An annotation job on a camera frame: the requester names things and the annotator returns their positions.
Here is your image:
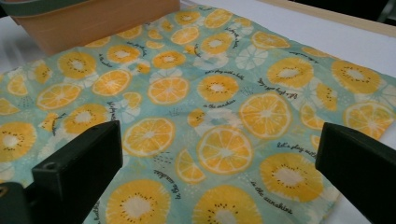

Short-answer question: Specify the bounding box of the lemon print teal cloth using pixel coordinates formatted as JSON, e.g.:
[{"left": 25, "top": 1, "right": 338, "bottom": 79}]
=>
[{"left": 0, "top": 5, "right": 396, "bottom": 224}]

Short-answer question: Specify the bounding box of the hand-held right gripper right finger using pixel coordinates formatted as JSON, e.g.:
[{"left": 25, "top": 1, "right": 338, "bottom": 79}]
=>
[{"left": 315, "top": 121, "right": 396, "bottom": 224}]

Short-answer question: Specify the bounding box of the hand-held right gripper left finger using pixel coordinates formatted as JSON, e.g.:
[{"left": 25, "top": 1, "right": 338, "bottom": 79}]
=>
[{"left": 31, "top": 120, "right": 124, "bottom": 224}]

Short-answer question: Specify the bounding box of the grey metal stand bar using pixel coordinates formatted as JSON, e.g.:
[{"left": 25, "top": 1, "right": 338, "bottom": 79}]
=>
[{"left": 376, "top": 0, "right": 396, "bottom": 23}]

